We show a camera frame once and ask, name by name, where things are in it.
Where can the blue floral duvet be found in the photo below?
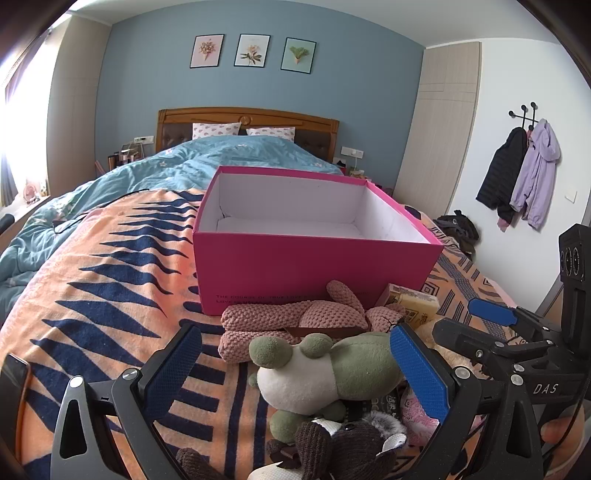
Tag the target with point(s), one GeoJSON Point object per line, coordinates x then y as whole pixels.
{"type": "Point", "coordinates": [184, 161]}

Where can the framed white flower picture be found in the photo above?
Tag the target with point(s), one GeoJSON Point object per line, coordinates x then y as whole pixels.
{"type": "Point", "coordinates": [252, 50]}

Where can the wooden nightstand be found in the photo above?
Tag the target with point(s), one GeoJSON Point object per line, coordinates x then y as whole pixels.
{"type": "Point", "coordinates": [358, 173]}

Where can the purple curtain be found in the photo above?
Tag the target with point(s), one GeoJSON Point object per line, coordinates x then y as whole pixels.
{"type": "Point", "coordinates": [7, 180]}

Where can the black bag on floor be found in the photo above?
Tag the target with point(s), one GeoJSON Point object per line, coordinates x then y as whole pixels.
{"type": "Point", "coordinates": [457, 228]}

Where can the purple hooded jacket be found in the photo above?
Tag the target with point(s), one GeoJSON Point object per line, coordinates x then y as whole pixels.
{"type": "Point", "coordinates": [538, 180]}

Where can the black puffer jacket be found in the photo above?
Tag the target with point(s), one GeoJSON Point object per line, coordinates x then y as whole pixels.
{"type": "Point", "coordinates": [501, 175]}

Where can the yellow cardboard packet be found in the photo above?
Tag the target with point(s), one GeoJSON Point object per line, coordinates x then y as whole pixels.
{"type": "Point", "coordinates": [415, 302]}

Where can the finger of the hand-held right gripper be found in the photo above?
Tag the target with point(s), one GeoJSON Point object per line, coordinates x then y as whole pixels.
{"type": "Point", "coordinates": [491, 313]}
{"type": "Point", "coordinates": [461, 339]}

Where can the white pillow with pink print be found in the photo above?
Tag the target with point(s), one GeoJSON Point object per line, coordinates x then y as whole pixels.
{"type": "Point", "coordinates": [214, 131]}
{"type": "Point", "coordinates": [272, 134]}

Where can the white wall socket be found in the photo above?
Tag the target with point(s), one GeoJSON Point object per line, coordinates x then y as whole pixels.
{"type": "Point", "coordinates": [352, 151]}
{"type": "Point", "coordinates": [143, 140]}

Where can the smartphone with orange case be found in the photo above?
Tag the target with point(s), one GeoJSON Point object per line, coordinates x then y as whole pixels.
{"type": "Point", "coordinates": [11, 383]}

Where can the brown koala plush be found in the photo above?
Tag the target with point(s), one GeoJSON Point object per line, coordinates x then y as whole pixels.
{"type": "Point", "coordinates": [346, 447]}

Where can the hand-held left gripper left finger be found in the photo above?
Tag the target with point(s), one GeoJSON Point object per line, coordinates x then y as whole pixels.
{"type": "Point", "coordinates": [178, 369]}

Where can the black wall coat rack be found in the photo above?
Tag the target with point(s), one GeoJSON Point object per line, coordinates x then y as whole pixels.
{"type": "Point", "coordinates": [524, 115]}

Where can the pink cardboard box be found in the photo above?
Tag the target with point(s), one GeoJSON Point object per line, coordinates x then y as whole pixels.
{"type": "Point", "coordinates": [300, 272]}

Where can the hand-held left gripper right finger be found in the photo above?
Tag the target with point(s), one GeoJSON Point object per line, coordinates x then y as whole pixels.
{"type": "Point", "coordinates": [420, 374]}

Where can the white wall switch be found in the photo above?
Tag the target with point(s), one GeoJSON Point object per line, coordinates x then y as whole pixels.
{"type": "Point", "coordinates": [571, 197]}

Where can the orange and navy patterned blanket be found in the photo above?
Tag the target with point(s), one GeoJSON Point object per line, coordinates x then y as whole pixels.
{"type": "Point", "coordinates": [115, 286]}

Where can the beige wardrobe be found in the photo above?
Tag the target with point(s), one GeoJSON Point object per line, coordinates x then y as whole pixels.
{"type": "Point", "coordinates": [438, 115]}

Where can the framed green plant picture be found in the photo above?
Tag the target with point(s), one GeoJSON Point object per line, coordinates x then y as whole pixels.
{"type": "Point", "coordinates": [299, 55]}

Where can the pink knitted rabbit plush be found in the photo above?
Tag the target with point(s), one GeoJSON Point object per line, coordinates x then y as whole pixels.
{"type": "Point", "coordinates": [286, 316]}

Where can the green and white frog plush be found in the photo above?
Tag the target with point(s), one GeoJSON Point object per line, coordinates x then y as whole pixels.
{"type": "Point", "coordinates": [295, 383]}

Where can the wooden headboard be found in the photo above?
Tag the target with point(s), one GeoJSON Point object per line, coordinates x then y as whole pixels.
{"type": "Point", "coordinates": [175, 124]}

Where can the pink windowsill ornament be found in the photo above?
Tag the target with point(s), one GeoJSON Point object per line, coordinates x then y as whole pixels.
{"type": "Point", "coordinates": [32, 191]}

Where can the group of cosmetic bottles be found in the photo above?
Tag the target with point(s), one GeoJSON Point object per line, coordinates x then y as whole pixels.
{"type": "Point", "coordinates": [122, 157]}

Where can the person's right hand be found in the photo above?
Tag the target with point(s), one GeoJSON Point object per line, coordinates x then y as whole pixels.
{"type": "Point", "coordinates": [561, 429]}

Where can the framed pink flower picture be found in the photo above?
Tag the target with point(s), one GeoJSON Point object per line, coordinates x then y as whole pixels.
{"type": "Point", "coordinates": [207, 50]}

